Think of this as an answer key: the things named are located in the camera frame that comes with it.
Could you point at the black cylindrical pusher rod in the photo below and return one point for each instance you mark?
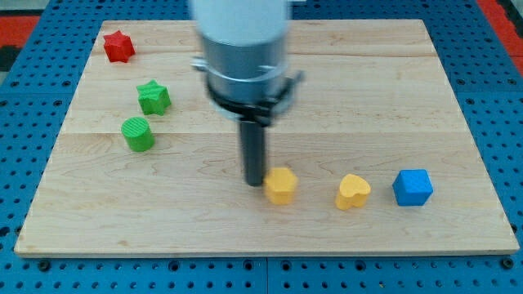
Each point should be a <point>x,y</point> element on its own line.
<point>253,149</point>

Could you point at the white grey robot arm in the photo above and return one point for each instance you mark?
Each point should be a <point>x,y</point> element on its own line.
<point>245,65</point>

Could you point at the yellow hexagon block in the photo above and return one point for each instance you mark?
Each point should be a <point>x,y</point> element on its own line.
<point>280,185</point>

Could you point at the green star block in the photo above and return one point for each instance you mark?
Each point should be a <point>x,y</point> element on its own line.
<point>153,98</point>

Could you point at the red star block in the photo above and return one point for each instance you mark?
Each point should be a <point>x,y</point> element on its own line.
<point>118,47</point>

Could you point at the green cylinder block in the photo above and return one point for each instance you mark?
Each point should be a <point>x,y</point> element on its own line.
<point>136,132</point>

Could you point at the yellow heart block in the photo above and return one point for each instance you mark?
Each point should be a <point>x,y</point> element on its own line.
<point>353,191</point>

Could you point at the light wooden board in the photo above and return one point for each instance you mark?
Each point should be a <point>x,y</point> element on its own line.
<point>375,100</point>

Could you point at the blue cube block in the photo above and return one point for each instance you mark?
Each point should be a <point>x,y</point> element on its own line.
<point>412,187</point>

